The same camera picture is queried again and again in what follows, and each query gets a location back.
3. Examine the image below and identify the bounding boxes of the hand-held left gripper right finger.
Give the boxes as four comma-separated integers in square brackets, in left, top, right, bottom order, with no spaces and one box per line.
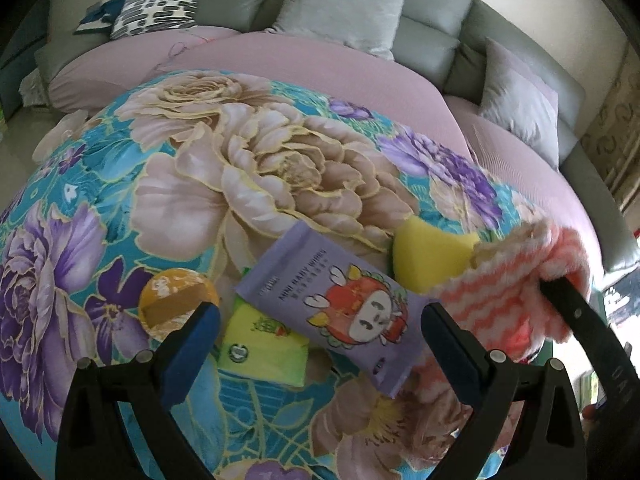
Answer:
[421,302,586,480]

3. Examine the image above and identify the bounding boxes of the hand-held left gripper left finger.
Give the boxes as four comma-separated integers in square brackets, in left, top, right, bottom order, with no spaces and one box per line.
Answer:
[59,301,223,480]

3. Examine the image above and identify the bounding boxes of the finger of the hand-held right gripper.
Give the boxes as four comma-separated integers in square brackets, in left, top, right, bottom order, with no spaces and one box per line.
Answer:
[539,276,617,361]

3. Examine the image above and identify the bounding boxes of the orange foam ball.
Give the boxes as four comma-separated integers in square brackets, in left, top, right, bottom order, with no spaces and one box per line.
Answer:
[138,268,221,341]

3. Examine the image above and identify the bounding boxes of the green tissue packet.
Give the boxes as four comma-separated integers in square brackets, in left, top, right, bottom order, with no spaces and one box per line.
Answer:
[216,296,311,387]

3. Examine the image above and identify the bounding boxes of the pink white striped cloth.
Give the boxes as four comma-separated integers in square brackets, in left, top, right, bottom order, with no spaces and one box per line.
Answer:
[407,219,593,461]

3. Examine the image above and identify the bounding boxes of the yellow sponge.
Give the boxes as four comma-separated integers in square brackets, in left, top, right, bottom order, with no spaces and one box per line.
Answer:
[392,216,480,295]

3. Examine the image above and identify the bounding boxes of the purple wet wipes packet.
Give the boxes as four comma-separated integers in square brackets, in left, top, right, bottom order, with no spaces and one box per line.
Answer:
[235,221,438,397]

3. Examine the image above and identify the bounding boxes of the floral printed blanket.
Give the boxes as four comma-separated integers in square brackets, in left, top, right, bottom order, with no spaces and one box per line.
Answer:
[0,71,566,480]

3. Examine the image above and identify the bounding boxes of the beige patterned curtain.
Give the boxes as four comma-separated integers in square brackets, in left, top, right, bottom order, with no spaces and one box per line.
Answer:
[580,45,640,211]

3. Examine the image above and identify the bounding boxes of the grey pink pillow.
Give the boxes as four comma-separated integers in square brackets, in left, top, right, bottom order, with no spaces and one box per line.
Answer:
[477,36,560,170]

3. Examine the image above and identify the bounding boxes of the white lace cloth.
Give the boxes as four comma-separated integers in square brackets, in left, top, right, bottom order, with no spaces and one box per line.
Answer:
[20,70,52,109]

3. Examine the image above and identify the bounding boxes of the grey sofa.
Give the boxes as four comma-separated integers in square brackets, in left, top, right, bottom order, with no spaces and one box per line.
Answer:
[0,0,640,291]

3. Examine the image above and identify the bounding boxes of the pink sofa cover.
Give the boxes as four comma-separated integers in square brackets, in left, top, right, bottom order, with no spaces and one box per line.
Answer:
[47,25,608,281]

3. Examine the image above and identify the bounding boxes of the black white patterned pillow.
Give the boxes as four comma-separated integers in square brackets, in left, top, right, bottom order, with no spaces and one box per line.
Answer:
[110,0,212,41]

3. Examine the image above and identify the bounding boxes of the teal pillow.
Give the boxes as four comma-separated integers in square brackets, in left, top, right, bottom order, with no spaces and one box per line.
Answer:
[74,0,128,35]

